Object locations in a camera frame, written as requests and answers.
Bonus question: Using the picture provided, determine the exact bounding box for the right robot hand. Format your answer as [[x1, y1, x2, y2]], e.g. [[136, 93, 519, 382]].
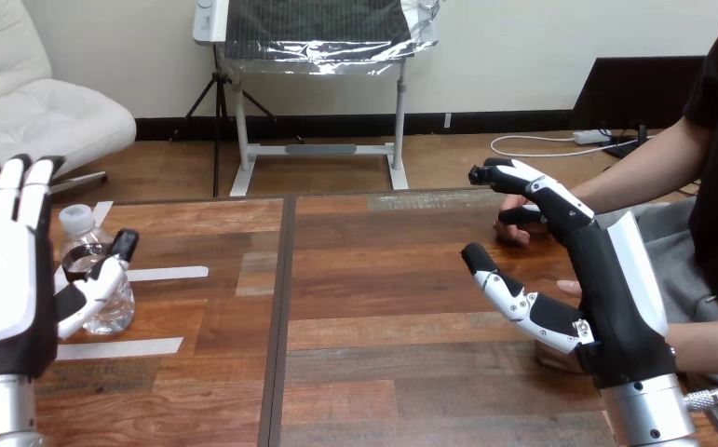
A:
[[461, 156, 681, 390]]

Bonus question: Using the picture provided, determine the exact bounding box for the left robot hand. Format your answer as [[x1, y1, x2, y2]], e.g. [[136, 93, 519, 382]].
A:
[[0, 154, 141, 381]]

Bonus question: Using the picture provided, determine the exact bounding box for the person's hand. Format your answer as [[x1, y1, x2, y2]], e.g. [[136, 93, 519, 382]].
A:
[[534, 279, 589, 375], [493, 194, 549, 249]]

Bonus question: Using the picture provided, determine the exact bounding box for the person's forearm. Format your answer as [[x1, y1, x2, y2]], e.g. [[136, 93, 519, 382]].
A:
[[667, 319, 718, 379], [569, 115, 715, 215]]

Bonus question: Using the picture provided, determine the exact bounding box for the clear water bottle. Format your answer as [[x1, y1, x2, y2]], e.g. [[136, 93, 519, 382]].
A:
[[57, 204, 137, 336]]

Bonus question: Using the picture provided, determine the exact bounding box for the white power strip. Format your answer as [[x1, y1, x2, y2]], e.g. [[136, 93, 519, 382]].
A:
[[572, 129, 614, 147]]

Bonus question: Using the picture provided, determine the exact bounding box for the white desk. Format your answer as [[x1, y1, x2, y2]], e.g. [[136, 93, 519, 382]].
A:
[[192, 0, 411, 198]]

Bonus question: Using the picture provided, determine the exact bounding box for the white cushioned chair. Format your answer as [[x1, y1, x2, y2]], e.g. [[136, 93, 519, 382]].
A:
[[0, 0, 139, 196]]

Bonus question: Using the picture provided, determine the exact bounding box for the dark screen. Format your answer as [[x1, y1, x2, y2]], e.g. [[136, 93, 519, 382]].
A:
[[570, 56, 707, 131]]

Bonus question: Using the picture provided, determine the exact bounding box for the black tripod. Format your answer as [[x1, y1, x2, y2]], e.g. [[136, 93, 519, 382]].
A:
[[171, 44, 303, 199]]

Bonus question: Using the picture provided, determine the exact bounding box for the white cable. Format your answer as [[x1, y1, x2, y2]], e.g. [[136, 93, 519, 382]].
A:
[[489, 133, 643, 159]]

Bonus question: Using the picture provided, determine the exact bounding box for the tangle of cables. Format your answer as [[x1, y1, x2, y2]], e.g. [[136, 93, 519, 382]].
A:
[[597, 122, 657, 160]]

